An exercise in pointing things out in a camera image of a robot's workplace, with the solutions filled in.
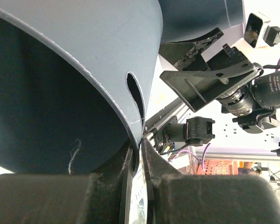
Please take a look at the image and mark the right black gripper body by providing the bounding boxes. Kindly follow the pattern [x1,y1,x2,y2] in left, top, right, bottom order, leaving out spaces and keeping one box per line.
[217,58,280,133]

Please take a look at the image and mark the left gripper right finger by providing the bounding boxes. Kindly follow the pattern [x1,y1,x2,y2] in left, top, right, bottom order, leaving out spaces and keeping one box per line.
[141,138,280,224]

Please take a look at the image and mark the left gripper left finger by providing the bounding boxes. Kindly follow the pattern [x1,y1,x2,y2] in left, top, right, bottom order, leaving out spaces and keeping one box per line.
[0,141,140,224]

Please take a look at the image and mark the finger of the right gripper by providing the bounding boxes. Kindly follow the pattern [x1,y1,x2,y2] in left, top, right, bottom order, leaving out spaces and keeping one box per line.
[160,63,258,112]
[159,28,224,70]

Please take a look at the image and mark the slate blue tapered bin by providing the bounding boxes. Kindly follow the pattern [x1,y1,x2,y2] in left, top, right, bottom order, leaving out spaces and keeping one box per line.
[0,0,163,174]

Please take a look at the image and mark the large dark navy bin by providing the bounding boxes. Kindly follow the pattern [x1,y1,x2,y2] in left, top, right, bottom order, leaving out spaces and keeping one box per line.
[159,0,244,42]

